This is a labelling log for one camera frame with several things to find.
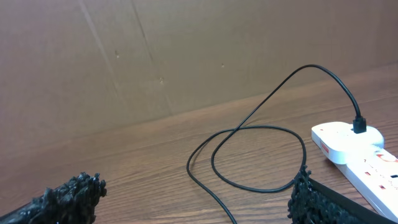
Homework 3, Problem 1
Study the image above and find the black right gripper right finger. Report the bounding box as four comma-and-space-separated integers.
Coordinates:
287, 166, 395, 224

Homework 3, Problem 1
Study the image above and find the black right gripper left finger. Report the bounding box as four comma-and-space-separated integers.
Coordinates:
1, 172, 107, 224

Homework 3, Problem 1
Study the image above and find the black charger cable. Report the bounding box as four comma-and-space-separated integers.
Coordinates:
185, 63, 368, 224

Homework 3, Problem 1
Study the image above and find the white charger plug adapter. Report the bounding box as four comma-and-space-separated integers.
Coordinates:
312, 121, 384, 165

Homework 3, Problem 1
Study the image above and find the white power strip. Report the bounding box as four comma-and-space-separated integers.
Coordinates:
334, 147, 397, 222

